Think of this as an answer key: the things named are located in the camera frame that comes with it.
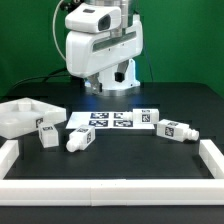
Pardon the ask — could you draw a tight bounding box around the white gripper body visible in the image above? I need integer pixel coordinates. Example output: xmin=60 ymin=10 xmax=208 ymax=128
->
xmin=66 ymin=14 xmax=143 ymax=78

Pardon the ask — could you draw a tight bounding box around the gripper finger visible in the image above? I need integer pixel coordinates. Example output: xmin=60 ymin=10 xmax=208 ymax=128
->
xmin=115 ymin=61 xmax=128 ymax=82
xmin=88 ymin=73 xmax=102 ymax=93

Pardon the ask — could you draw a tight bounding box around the white square tabletop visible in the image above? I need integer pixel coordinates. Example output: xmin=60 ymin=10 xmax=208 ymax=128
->
xmin=0 ymin=98 xmax=67 ymax=139

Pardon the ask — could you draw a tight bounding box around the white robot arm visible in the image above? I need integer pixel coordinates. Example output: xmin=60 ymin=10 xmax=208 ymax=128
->
xmin=65 ymin=0 xmax=143 ymax=96

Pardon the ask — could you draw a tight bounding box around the paper sheet with tags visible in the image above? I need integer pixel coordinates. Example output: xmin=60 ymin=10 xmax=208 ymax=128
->
xmin=66 ymin=112 xmax=155 ymax=130

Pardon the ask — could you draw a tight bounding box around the white U-shaped fence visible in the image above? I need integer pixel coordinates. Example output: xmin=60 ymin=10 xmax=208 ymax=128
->
xmin=0 ymin=140 xmax=224 ymax=206

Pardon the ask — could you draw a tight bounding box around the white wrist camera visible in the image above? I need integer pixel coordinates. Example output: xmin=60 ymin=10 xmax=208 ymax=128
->
xmin=65 ymin=3 xmax=121 ymax=33

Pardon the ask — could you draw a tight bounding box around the black camera stand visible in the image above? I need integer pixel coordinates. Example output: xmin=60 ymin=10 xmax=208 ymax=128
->
xmin=60 ymin=0 xmax=84 ymax=11

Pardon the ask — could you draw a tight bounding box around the black cable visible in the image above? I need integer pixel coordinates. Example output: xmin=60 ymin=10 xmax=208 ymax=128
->
xmin=4 ymin=66 xmax=71 ymax=98

